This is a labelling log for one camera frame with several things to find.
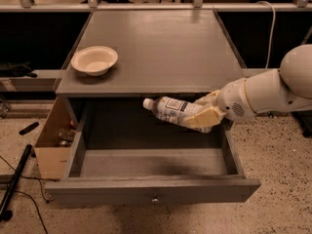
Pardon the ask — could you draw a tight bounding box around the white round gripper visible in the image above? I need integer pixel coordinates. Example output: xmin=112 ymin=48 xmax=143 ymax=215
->
xmin=184 ymin=78 xmax=255 ymax=128

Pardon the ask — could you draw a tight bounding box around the clear blue-labelled plastic bottle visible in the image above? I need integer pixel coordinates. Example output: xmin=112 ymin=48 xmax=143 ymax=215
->
xmin=142 ymin=97 xmax=212 ymax=134

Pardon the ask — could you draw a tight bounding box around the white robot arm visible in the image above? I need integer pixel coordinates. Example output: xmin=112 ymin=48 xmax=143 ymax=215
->
xmin=184 ymin=44 xmax=312 ymax=128

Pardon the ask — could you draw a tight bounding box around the open grey top drawer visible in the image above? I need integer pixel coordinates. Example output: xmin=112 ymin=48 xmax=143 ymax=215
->
xmin=46 ymin=98 xmax=260 ymax=205

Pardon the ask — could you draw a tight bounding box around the grey wooden drawer cabinet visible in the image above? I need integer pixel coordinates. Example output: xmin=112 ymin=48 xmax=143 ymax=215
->
xmin=56 ymin=10 xmax=243 ymax=123

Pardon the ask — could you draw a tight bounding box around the white paper bowl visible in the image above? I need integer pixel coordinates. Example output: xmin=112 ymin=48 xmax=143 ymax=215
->
xmin=70 ymin=46 xmax=118 ymax=76

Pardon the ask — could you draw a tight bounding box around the glass jar in box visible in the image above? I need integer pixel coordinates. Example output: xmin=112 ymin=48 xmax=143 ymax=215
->
xmin=58 ymin=129 xmax=75 ymax=142

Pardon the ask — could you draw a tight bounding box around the brown cardboard box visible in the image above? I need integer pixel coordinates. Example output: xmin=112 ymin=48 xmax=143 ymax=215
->
xmin=34 ymin=97 xmax=71 ymax=179

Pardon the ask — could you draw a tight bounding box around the small black bar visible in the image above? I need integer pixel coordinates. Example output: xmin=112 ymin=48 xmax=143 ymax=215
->
xmin=19 ymin=122 xmax=39 ymax=136

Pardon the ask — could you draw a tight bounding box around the black pole on floor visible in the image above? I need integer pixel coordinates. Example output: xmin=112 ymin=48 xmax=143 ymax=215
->
xmin=0 ymin=144 xmax=32 ymax=221

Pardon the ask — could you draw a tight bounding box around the grey metal frame rail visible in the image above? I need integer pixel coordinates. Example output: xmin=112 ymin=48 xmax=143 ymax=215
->
xmin=0 ymin=0 xmax=312 ymax=12

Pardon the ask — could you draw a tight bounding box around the black floor cable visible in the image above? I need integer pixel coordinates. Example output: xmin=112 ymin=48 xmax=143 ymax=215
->
xmin=0 ymin=155 xmax=57 ymax=234

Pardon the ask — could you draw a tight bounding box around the black cloth on rail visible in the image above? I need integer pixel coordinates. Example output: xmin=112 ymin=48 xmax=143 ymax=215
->
xmin=0 ymin=61 xmax=37 ymax=78

